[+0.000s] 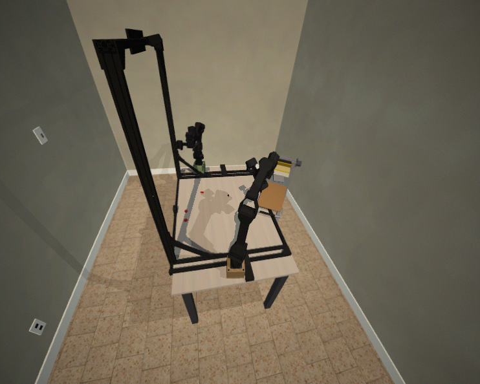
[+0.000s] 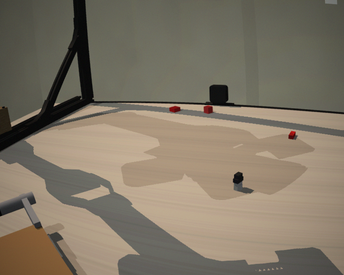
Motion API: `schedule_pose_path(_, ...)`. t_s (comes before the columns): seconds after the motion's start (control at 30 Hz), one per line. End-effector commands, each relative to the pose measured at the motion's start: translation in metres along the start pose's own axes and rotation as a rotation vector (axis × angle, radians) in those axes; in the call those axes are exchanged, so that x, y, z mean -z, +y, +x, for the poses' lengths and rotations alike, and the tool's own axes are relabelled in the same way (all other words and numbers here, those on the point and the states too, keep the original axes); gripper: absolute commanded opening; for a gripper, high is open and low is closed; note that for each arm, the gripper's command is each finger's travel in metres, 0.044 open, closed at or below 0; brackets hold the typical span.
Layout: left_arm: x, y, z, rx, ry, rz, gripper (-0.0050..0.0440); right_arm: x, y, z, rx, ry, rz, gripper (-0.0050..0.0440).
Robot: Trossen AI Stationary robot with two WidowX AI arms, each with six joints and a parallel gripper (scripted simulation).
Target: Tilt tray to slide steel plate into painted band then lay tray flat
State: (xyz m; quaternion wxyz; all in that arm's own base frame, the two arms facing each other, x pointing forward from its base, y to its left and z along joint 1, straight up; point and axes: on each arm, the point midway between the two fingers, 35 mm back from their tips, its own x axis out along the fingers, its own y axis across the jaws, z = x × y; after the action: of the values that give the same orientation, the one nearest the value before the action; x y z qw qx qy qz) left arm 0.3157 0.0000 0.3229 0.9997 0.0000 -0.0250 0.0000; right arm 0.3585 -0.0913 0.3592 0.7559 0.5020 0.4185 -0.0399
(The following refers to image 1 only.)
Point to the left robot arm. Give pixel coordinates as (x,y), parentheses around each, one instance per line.
(197,135)

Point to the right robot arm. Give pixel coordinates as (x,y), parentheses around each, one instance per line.
(247,214)

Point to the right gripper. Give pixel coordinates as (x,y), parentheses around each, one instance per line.
(251,164)

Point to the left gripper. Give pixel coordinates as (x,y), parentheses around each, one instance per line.
(195,146)

